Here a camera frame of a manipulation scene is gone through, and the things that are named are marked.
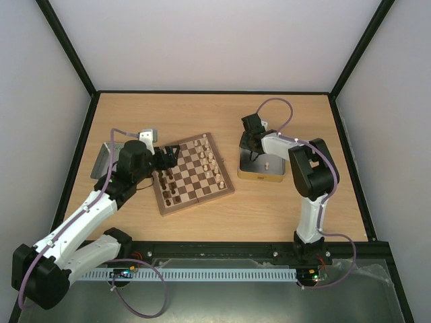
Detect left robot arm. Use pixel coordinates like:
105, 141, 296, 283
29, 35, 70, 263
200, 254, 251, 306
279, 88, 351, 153
11, 140, 180, 310

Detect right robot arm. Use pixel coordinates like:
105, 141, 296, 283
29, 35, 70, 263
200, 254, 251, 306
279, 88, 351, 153
240, 113, 339, 264

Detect dark chess pieces group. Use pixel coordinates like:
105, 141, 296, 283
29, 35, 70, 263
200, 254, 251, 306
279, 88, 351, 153
155, 170, 181, 207

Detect wooden chess board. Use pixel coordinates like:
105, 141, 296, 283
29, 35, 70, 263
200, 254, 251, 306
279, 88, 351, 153
153, 133, 234, 216

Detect white pieces on board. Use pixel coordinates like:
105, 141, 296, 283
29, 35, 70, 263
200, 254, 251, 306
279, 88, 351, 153
189, 133, 227, 192

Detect gold metal tin tray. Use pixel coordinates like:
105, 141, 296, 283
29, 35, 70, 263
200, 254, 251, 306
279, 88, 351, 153
237, 148, 286, 182

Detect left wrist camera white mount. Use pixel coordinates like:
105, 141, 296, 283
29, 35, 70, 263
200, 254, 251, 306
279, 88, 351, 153
138, 129, 158, 155

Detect light blue slotted cable duct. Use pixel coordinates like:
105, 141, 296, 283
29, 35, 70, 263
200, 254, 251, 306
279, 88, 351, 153
80, 268, 297, 282

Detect purple looped floor cable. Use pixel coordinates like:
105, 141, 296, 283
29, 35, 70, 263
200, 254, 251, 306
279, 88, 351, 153
112, 258, 168, 318

